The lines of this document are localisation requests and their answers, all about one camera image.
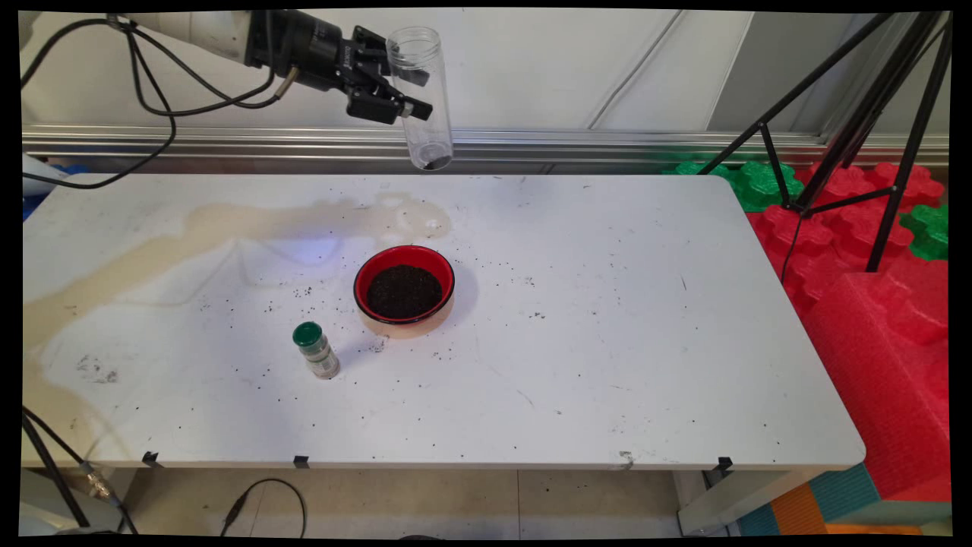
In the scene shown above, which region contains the grey table leg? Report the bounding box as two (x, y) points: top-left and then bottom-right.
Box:
(677, 467), (825, 536)
(21, 467), (126, 535)

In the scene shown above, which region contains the white wall cable conduit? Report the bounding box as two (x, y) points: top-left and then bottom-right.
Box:
(586, 11), (688, 130)

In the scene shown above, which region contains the black floor cable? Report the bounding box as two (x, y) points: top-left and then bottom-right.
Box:
(220, 478), (307, 539)

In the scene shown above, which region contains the clear plastic jar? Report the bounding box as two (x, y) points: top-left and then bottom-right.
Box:
(386, 26), (454, 172)

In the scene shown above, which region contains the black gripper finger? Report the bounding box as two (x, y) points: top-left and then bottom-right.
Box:
(352, 25), (431, 87)
(346, 79), (434, 127)

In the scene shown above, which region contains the red foam puzzle mat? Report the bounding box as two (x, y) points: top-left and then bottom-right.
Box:
(744, 162), (946, 320)

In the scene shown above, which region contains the orange foam mat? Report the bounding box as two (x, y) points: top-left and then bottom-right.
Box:
(771, 482), (828, 536)

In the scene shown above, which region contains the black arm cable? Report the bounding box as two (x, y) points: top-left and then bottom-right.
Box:
(21, 14), (302, 191)

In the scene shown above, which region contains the teal foam mat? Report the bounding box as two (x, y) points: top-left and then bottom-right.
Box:
(737, 463), (882, 536)

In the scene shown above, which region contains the black tripod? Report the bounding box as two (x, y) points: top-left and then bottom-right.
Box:
(695, 11), (952, 286)

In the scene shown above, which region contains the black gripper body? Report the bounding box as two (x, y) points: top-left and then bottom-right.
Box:
(245, 11), (374, 93)

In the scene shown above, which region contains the red bowl with black rim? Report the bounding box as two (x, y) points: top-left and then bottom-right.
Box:
(353, 245), (456, 338)

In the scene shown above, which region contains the green-capped spice bottle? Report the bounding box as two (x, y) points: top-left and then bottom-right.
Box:
(292, 321), (341, 379)

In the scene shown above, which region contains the black cable with metal connector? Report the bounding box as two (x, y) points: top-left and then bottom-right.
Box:
(21, 406), (139, 535)

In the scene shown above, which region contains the green foam puzzle piece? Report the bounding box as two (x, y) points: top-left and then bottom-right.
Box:
(900, 204), (950, 262)
(663, 160), (804, 213)

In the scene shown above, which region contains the large red foam block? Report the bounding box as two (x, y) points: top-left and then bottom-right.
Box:
(801, 258), (951, 502)

